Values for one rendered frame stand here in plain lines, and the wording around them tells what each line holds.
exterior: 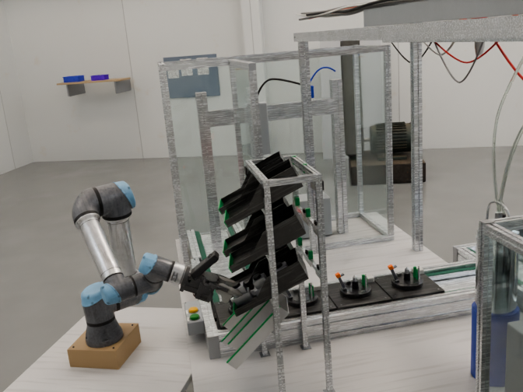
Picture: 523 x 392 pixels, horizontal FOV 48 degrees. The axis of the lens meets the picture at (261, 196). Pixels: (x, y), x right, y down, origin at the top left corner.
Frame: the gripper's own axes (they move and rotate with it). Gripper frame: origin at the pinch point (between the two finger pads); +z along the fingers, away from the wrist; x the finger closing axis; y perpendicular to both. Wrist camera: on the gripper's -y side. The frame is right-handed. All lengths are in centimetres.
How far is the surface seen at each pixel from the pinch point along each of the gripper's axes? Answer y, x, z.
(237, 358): 20.8, 9.1, 7.0
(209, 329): 32.8, -26.9, -1.6
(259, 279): -7.3, 4.3, 4.6
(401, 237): -4, -141, 100
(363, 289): 2, -46, 57
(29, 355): 184, -191, -98
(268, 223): -29.5, 12.0, -0.7
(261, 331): 8.6, 9.1, 11.0
